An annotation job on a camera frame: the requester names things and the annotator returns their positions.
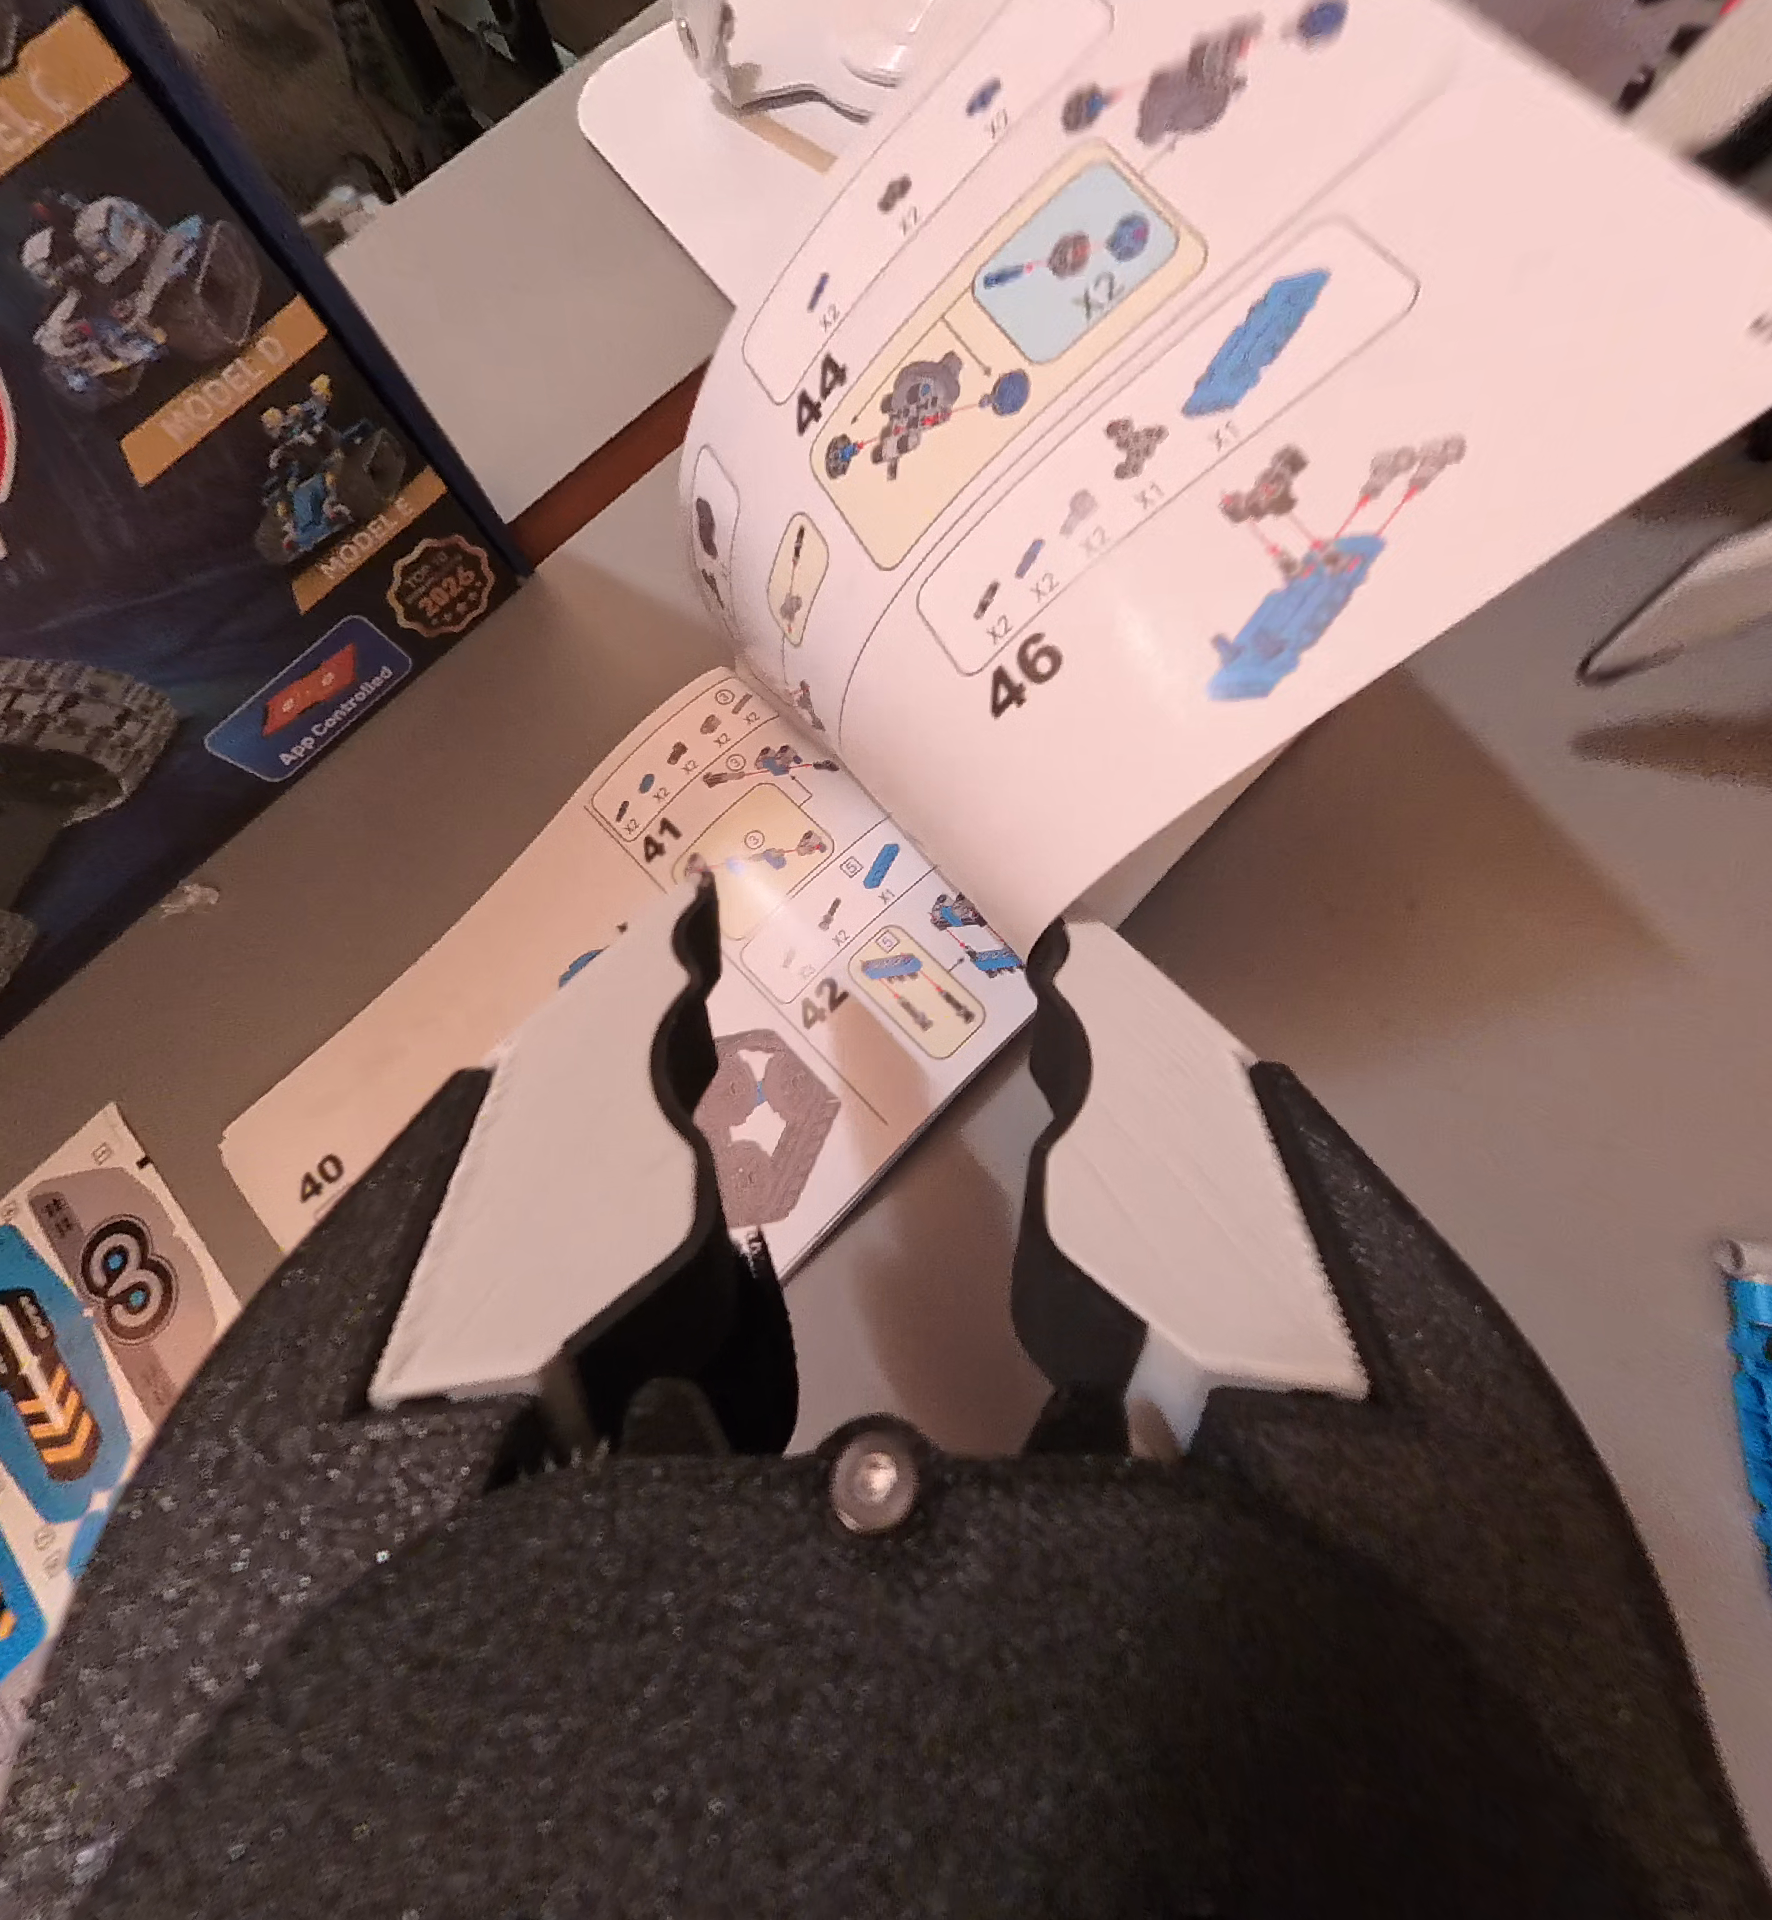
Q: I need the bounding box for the grey desk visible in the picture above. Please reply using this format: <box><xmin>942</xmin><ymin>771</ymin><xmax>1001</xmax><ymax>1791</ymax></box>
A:
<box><xmin>0</xmin><ymin>46</ymin><xmax>1772</xmax><ymax>1744</ymax></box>

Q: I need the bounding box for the instruction booklet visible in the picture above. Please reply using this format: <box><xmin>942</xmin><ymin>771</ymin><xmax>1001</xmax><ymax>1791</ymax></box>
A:
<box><xmin>217</xmin><ymin>0</ymin><xmax>1772</xmax><ymax>1292</ymax></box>

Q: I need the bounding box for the robot kit box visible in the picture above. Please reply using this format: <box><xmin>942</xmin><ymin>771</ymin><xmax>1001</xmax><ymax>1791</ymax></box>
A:
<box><xmin>0</xmin><ymin>0</ymin><xmax>536</xmax><ymax>1095</ymax></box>

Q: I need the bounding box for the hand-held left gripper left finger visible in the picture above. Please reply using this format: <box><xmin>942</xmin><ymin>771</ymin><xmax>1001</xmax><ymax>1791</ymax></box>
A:
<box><xmin>372</xmin><ymin>875</ymin><xmax>802</xmax><ymax>1454</ymax></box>

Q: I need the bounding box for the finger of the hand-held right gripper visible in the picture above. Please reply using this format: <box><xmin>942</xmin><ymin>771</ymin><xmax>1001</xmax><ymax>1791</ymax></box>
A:
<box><xmin>1577</xmin><ymin>461</ymin><xmax>1772</xmax><ymax>684</ymax></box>

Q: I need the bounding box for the white folding stand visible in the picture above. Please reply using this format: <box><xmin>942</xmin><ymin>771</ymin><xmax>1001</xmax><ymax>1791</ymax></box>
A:
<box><xmin>576</xmin><ymin>0</ymin><xmax>1114</xmax><ymax>324</ymax></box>

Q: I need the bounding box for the blue sticker sheet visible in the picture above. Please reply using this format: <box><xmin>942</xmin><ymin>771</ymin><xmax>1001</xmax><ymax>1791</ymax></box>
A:
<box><xmin>0</xmin><ymin>1100</ymin><xmax>244</xmax><ymax>1750</ymax></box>

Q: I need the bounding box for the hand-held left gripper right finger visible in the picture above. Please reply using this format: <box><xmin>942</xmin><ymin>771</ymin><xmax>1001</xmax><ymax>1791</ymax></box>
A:
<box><xmin>1007</xmin><ymin>920</ymin><xmax>1371</xmax><ymax>1454</ymax></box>

